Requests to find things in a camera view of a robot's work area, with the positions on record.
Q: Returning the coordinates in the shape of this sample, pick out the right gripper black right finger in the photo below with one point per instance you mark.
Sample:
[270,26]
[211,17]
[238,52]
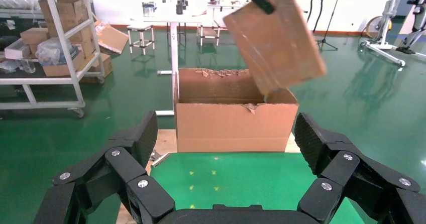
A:
[359,189]

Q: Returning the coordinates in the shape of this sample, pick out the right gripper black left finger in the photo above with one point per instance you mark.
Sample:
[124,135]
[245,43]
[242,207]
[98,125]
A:
[100,189]

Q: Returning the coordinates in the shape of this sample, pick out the small taped cardboard box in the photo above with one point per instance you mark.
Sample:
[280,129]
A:
[276,49]

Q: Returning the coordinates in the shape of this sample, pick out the cardboard box beside rack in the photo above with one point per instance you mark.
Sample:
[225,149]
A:
[105,66]

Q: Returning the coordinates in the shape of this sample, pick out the wide low cardboard box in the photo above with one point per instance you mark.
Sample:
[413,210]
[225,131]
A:
[63,70]

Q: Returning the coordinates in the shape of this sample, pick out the large open cardboard carton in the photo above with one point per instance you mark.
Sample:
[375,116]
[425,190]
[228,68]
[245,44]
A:
[233,129]

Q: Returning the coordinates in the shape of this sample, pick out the brown stacked cardboard box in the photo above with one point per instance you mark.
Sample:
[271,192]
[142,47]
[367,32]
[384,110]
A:
[85,46]

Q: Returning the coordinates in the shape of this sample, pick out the loose flattened cardboard sheet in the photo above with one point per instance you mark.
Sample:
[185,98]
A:
[111,39]

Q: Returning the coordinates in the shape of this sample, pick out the flat white box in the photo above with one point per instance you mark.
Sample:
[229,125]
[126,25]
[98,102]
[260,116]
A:
[16,51]

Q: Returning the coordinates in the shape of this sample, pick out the small brown cardboard box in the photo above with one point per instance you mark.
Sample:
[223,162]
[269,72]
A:
[33,36]

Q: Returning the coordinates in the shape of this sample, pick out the large brown shelf carton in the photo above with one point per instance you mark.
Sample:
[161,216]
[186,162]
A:
[71,11]

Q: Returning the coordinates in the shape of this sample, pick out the silver metal clamp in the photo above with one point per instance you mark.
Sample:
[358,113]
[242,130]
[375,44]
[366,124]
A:
[159,158]

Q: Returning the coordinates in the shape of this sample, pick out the short black bottle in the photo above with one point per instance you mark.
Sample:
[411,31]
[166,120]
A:
[179,8]

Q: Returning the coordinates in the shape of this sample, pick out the white metal desk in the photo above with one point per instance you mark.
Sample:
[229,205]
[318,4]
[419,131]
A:
[173,49]

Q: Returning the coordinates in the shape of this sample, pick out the metal paint bucket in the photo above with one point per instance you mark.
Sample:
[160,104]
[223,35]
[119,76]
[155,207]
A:
[148,10]

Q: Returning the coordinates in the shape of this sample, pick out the green cloth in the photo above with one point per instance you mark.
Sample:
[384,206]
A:
[239,179]

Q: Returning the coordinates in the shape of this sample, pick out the yellow wheel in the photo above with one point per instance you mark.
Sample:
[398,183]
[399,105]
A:
[374,28]

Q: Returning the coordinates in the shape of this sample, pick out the white wheeled shelf rack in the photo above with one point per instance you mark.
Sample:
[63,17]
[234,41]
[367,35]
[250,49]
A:
[40,81]

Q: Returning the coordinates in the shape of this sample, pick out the clear plastic bottle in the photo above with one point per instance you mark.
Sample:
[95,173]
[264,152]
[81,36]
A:
[28,66]

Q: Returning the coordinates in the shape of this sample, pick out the clear plastic bag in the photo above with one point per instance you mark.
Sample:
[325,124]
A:
[50,51]

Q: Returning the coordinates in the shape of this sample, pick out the grey black exercise machine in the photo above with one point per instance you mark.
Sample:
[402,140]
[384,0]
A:
[418,3]

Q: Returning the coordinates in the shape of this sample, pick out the long white frame table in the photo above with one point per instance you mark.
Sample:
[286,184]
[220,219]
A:
[208,32]

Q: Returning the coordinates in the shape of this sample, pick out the small white frame stool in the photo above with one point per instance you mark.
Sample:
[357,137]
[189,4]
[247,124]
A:
[139,26]

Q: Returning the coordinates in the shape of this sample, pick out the white exercise machine frame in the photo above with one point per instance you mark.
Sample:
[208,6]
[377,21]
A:
[388,13]

